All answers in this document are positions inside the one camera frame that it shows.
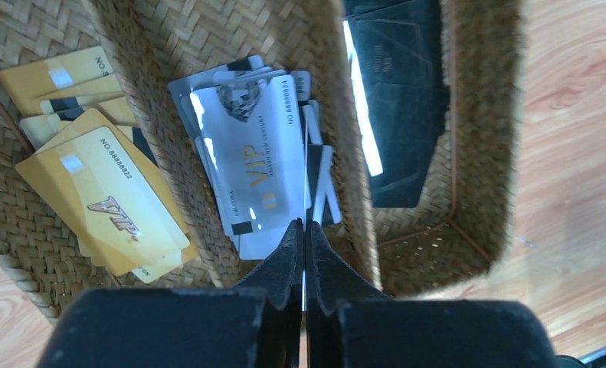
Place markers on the gold cards stack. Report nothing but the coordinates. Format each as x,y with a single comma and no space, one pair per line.
92,165

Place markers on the woven wicker tray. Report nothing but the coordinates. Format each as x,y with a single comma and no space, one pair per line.
464,222

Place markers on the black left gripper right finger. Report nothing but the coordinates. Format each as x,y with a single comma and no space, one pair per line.
350,323

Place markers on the silver black cards stack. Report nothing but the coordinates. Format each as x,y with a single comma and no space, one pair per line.
323,205

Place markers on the silver VIP credit card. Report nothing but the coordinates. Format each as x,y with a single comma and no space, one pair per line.
252,142

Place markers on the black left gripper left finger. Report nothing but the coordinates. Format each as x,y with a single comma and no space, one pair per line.
255,323

